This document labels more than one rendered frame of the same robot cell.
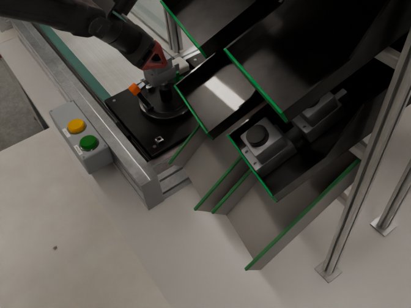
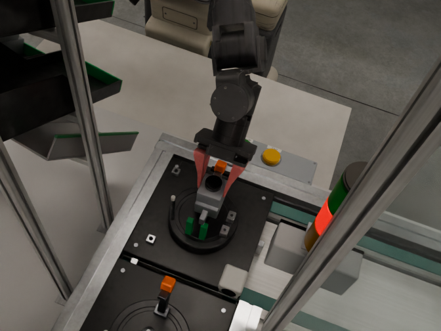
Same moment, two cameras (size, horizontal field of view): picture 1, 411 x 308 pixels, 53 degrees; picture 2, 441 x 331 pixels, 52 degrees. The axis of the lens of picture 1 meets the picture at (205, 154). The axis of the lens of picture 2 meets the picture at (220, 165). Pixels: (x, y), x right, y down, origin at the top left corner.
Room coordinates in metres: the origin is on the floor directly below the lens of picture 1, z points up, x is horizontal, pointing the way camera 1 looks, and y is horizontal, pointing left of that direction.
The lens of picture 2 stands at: (1.06, -0.22, 1.79)
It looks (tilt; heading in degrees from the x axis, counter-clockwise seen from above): 55 degrees down; 132
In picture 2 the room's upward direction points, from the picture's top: 11 degrees clockwise
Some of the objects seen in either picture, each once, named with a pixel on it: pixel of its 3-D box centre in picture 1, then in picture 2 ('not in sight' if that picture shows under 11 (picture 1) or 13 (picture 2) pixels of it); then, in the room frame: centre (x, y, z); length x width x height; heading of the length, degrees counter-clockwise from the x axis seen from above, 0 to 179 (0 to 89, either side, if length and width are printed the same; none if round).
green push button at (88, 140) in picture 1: (88, 143); not in sight; (0.66, 0.27, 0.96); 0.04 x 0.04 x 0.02
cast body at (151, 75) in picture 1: (162, 63); (210, 196); (0.77, 0.08, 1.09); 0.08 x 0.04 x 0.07; 122
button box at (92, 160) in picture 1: (80, 135); (268, 165); (0.72, 0.31, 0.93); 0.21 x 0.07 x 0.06; 31
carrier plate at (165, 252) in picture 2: (168, 106); (202, 222); (0.76, 0.08, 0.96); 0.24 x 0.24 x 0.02; 31
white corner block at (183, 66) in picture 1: (178, 68); (232, 282); (0.90, 0.05, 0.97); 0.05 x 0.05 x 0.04; 31
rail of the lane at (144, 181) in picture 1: (74, 90); (339, 219); (0.92, 0.36, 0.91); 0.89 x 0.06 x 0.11; 31
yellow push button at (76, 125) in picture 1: (76, 126); (271, 157); (0.72, 0.31, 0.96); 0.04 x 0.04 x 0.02
